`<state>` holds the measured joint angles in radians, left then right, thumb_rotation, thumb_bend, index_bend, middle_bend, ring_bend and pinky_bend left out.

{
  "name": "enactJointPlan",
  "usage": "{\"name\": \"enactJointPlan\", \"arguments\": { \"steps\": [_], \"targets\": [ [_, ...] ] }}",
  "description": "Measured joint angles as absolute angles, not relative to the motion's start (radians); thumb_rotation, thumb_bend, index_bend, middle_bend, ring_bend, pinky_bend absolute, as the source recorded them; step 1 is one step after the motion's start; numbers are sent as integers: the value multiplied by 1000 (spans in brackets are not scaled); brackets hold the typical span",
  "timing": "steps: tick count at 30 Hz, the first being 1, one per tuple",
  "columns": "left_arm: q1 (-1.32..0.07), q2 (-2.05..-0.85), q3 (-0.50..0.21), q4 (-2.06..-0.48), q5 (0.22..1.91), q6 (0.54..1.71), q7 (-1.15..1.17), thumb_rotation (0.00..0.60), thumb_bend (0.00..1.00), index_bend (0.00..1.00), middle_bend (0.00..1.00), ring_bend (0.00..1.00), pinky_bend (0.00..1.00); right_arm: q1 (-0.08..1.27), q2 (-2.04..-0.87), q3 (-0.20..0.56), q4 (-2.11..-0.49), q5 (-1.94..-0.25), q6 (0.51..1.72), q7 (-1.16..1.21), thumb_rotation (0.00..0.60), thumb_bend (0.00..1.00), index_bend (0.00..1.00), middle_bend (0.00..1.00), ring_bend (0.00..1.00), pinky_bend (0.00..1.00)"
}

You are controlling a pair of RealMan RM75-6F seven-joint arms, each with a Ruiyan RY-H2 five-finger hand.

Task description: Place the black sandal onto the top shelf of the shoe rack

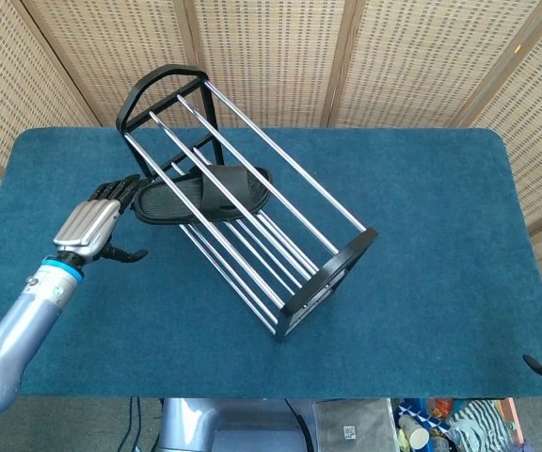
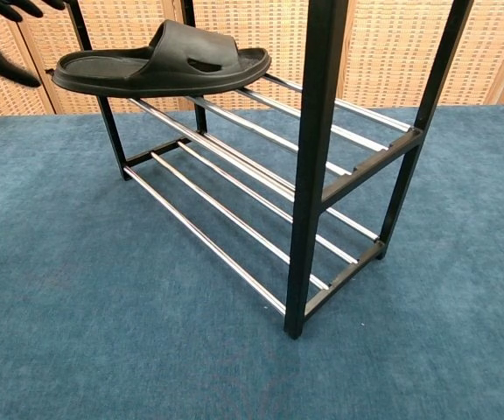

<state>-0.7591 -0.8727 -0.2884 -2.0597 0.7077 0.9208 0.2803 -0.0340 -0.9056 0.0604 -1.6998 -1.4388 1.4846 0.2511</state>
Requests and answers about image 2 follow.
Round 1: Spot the woven wooden folding screen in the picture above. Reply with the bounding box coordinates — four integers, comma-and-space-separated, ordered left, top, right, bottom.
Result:
0, 0, 504, 120

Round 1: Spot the black slide sandal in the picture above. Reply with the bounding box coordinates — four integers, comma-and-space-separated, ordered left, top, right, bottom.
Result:
52, 19, 273, 99

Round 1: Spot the blue carpet table mat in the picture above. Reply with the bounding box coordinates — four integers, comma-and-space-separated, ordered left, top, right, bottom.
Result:
0, 103, 504, 420

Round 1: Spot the black and chrome shoe rack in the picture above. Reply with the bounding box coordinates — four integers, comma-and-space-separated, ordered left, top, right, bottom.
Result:
65, 0, 475, 340

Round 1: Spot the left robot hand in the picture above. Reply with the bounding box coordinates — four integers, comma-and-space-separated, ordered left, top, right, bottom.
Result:
0, 0, 67, 88

